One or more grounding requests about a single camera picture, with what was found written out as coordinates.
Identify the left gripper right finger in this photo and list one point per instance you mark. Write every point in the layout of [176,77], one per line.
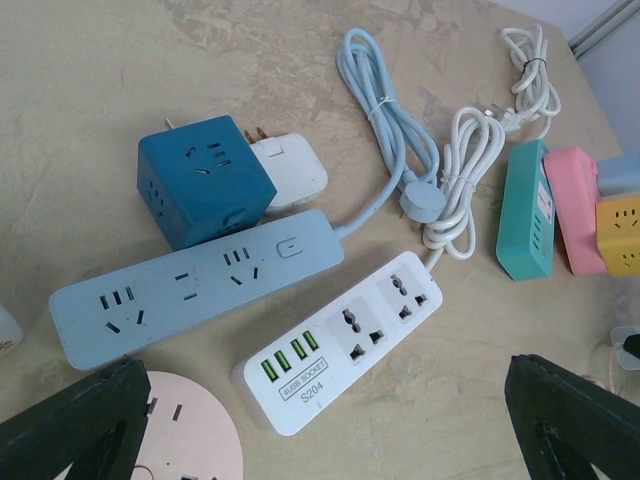
[568,427]

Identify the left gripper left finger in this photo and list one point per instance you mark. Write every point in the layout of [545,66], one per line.
[93,429]

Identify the yellow cube socket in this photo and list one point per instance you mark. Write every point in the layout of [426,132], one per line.
[617,228]

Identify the pink triangular power strip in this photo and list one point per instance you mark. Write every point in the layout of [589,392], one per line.
[572,176]

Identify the small blue charger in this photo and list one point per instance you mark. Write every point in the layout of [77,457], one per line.
[619,175]

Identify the dark blue cube socket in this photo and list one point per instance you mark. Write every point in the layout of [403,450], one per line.
[202,181]

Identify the white cube socket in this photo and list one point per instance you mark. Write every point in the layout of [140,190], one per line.
[11,334]

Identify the pink round power strip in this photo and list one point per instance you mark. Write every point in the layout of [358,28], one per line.
[189,434]

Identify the light blue power strip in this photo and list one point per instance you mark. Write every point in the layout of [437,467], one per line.
[125,311]

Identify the white power strip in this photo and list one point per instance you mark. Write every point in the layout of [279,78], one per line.
[288,383]

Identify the teal power strip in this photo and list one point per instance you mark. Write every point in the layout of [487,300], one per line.
[525,239]

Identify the white charger block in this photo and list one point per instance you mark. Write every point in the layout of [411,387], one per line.
[292,166]

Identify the aluminium rail frame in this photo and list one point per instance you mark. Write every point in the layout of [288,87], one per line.
[611,20]

